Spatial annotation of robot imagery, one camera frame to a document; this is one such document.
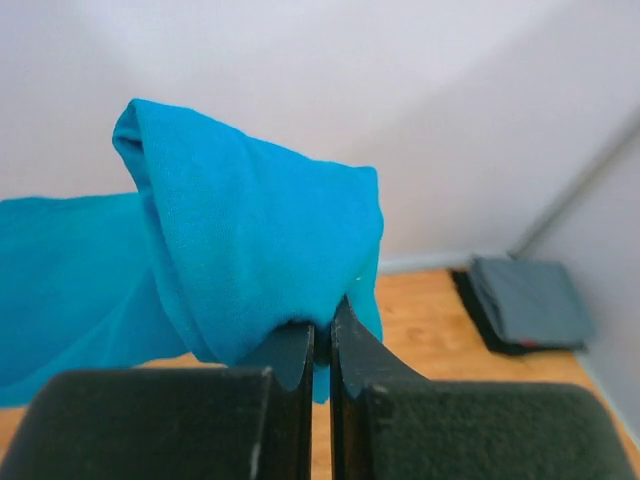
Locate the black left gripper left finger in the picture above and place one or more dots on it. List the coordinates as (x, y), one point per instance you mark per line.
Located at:
(252, 421)

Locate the blue t shirt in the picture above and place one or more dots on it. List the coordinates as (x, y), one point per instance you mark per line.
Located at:
(225, 238)

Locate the folded grey t shirt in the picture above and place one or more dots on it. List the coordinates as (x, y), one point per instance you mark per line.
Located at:
(531, 300)

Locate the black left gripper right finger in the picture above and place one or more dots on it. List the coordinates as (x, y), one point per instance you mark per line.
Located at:
(390, 422)

